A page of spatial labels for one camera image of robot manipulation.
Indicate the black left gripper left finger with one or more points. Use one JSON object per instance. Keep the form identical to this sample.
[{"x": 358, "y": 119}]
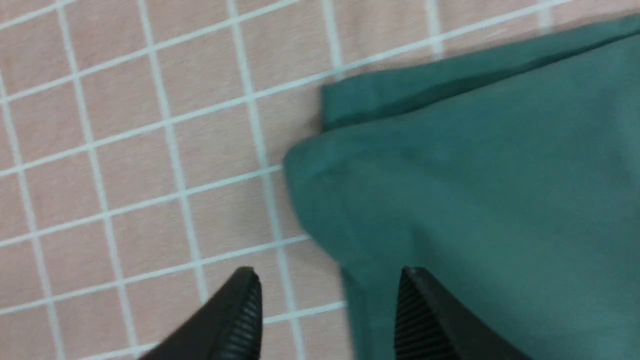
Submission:
[{"x": 228, "y": 327}]

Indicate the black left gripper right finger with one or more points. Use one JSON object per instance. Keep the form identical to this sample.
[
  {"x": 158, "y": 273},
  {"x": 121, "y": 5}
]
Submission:
[{"x": 431, "y": 324}]

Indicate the green long sleeve shirt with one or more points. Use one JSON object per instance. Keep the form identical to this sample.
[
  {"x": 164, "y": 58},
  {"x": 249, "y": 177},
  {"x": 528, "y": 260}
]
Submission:
[{"x": 511, "y": 174}]

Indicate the pink checkered tablecloth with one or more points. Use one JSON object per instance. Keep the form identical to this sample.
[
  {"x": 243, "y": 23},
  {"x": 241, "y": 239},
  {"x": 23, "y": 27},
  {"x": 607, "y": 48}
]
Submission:
[{"x": 141, "y": 149}]

